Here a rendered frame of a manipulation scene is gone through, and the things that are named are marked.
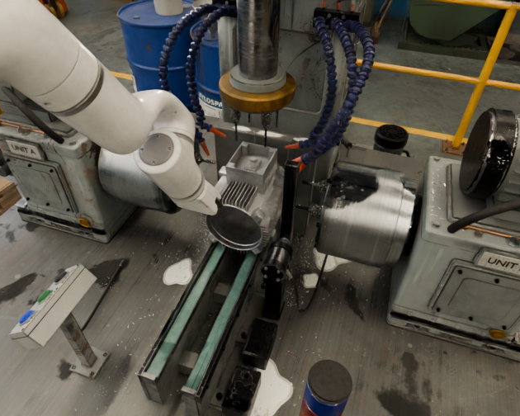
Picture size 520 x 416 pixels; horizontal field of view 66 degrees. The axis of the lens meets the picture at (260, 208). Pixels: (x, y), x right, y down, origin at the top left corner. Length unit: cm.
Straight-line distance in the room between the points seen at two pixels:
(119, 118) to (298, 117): 71
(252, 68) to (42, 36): 52
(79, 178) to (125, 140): 62
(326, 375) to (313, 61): 80
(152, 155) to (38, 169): 62
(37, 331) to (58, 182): 50
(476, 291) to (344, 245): 30
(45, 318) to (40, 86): 50
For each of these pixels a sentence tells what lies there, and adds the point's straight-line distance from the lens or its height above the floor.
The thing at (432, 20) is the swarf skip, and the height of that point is 36.
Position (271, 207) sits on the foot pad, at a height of 107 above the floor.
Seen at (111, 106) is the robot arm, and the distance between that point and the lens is 56.
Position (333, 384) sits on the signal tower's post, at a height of 122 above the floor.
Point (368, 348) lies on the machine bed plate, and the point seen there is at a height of 80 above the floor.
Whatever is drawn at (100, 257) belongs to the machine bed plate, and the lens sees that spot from 132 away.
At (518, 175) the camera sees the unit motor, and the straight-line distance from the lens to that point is 90.
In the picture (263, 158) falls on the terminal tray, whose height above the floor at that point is 111.
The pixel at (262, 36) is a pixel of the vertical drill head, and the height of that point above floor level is 145.
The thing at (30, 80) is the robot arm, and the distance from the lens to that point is 51.
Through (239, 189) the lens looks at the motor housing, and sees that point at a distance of 99.
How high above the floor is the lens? 175
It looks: 43 degrees down
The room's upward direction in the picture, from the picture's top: 1 degrees clockwise
